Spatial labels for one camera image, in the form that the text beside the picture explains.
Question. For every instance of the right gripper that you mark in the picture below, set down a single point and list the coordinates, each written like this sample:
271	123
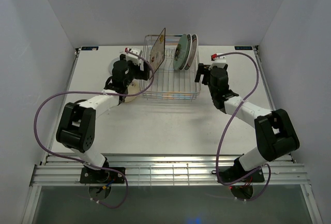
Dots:
202	69

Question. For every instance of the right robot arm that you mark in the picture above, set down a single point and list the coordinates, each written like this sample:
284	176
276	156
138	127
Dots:
274	131

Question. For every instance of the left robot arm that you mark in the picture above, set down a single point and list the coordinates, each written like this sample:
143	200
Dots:
76	130

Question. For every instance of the dark label sticker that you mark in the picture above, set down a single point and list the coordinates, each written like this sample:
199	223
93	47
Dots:
242	48
89	48

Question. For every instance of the white plate teal rim back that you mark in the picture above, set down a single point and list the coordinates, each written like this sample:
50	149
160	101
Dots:
195	44

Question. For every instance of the dark label sticker left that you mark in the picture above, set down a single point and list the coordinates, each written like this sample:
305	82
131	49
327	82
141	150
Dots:
89	48

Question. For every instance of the cream plate with flowers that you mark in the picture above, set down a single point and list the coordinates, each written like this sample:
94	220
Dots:
133	88

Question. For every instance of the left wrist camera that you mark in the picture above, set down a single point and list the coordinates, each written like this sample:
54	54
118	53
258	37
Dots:
133	54

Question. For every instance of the metal wire dish rack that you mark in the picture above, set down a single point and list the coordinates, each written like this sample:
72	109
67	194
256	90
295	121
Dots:
170	84

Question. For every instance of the dark label sticker right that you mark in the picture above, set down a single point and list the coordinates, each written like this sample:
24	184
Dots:
242	48

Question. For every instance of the white plate teal rim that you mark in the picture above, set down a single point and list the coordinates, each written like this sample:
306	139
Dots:
189	52
195	44

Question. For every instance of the square floral plate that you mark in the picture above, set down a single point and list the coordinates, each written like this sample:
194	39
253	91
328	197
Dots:
158	51

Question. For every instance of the white plate teal rim front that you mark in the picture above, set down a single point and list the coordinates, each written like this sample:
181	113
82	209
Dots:
189	52

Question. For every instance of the light blue scalloped plate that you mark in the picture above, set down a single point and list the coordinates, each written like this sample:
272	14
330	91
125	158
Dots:
111	65

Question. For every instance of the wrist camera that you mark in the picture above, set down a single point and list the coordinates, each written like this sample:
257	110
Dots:
133	54
218	60

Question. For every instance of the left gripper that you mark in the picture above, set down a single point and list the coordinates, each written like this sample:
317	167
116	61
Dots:
143	74

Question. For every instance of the mint green flower plate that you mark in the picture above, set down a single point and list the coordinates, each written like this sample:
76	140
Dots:
180	52

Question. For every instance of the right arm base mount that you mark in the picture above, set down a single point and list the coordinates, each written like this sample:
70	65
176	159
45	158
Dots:
228	175

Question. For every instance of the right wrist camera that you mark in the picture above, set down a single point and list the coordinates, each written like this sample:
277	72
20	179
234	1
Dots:
218	60

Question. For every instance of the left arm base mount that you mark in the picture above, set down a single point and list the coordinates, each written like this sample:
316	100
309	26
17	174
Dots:
90	176

